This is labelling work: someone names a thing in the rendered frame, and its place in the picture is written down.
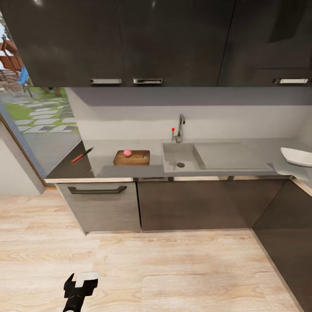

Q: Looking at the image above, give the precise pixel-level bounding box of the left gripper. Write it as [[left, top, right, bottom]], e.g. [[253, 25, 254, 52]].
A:
[[64, 273, 98, 302]]

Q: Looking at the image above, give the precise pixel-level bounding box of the bowl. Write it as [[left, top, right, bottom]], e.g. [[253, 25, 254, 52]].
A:
[[280, 148, 312, 168]]

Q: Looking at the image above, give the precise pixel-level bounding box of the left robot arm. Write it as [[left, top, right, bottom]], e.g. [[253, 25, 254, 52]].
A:
[[62, 271, 100, 312]]

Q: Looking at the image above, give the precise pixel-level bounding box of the cutting board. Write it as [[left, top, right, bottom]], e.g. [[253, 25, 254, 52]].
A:
[[113, 149, 150, 165]]

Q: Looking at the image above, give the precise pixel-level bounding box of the vidalia onion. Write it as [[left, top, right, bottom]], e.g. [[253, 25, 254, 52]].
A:
[[123, 149, 132, 157]]

